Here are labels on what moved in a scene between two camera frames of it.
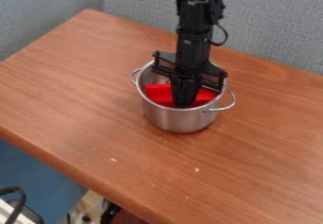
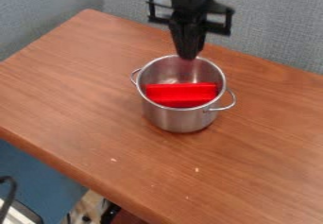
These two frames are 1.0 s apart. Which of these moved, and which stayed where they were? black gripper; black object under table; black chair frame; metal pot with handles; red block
Moved: black gripper; black chair frame
Stayed: metal pot with handles; red block; black object under table
